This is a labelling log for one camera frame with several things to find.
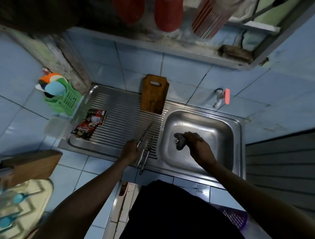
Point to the person's left hand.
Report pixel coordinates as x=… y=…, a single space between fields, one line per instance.
x=129 y=152

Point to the person's right hand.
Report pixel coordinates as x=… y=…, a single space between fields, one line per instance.
x=200 y=147

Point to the checked dishcloth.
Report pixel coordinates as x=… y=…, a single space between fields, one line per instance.
x=179 y=142

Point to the small wooden cutting board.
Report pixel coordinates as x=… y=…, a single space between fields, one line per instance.
x=153 y=96

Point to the person's right forearm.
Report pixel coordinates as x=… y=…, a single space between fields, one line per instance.
x=265 y=202

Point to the person's left forearm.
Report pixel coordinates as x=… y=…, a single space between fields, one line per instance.
x=81 y=202

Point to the person's black clothing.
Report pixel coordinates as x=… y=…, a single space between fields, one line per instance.
x=177 y=211

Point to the stainless steel sink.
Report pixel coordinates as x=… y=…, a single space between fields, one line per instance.
x=118 y=118

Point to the red black sachet pack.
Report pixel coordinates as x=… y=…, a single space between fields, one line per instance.
x=89 y=124

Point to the clear plastic container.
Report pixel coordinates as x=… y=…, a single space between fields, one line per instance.
x=57 y=126

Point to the purple plastic basket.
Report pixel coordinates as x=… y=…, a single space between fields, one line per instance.
x=233 y=216

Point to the green plastic basket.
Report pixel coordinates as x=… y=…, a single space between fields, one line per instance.
x=69 y=101

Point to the grey slatted wooden door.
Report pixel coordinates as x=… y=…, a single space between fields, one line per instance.
x=280 y=172

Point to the wooden knife block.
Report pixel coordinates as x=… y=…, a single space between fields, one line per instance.
x=34 y=167

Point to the light blue plastic scoop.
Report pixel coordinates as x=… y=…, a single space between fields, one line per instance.
x=55 y=88

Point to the wooden scrub brush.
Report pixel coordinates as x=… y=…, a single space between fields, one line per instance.
x=236 y=54

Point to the cream cup rack teal knobs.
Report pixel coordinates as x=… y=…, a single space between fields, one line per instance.
x=37 y=194

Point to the orange plastic utensil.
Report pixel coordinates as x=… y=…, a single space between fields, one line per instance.
x=49 y=78

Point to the red striped drinking glass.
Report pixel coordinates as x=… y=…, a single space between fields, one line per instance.
x=209 y=22

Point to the red plastic cup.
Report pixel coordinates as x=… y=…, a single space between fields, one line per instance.
x=168 y=14
x=128 y=9

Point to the large dark brown wok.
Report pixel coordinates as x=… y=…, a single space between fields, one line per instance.
x=37 y=13

